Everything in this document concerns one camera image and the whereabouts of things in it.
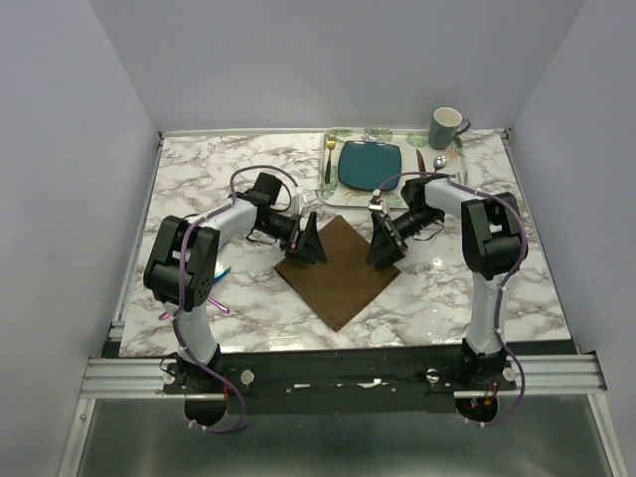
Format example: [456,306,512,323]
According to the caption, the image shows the aluminium extrusion rail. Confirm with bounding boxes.
[79,354,607,400]

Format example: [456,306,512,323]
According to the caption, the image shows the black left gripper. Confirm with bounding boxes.
[256,211,327,264]

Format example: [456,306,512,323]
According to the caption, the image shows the grey-green ceramic mug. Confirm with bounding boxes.
[428,106,471,150]

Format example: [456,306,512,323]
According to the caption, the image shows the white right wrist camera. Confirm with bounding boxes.
[368,189,389,214]

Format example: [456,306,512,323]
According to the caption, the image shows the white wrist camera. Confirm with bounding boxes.
[290,189,317,215]
[368,189,389,214]

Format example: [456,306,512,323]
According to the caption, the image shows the white leaf-pattern tray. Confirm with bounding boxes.
[319,127,468,210]

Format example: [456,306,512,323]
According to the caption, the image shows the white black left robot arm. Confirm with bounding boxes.
[143,166,327,393]

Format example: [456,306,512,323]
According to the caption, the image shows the brown wooden knife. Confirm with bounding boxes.
[416,149,428,174]

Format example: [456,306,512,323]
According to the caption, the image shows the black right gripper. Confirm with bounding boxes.
[366,207,441,272]

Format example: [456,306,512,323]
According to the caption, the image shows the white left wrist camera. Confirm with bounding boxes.
[290,189,317,215]

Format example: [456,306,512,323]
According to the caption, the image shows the teal square plate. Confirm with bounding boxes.
[337,141,402,192]

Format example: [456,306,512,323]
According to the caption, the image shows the iridescent rainbow spoon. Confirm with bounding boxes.
[158,296,231,321]

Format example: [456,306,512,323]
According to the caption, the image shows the brown cloth napkin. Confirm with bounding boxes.
[275,216,400,331]

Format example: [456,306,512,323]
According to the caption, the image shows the silver spoon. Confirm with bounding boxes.
[432,155,447,173]

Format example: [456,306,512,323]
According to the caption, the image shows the black metal base frame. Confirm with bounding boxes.
[101,345,582,416]

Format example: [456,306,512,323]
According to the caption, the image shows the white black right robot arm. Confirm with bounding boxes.
[366,173,528,390]

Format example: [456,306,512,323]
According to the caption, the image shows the gold fork green handle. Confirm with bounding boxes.
[324,133,336,184]

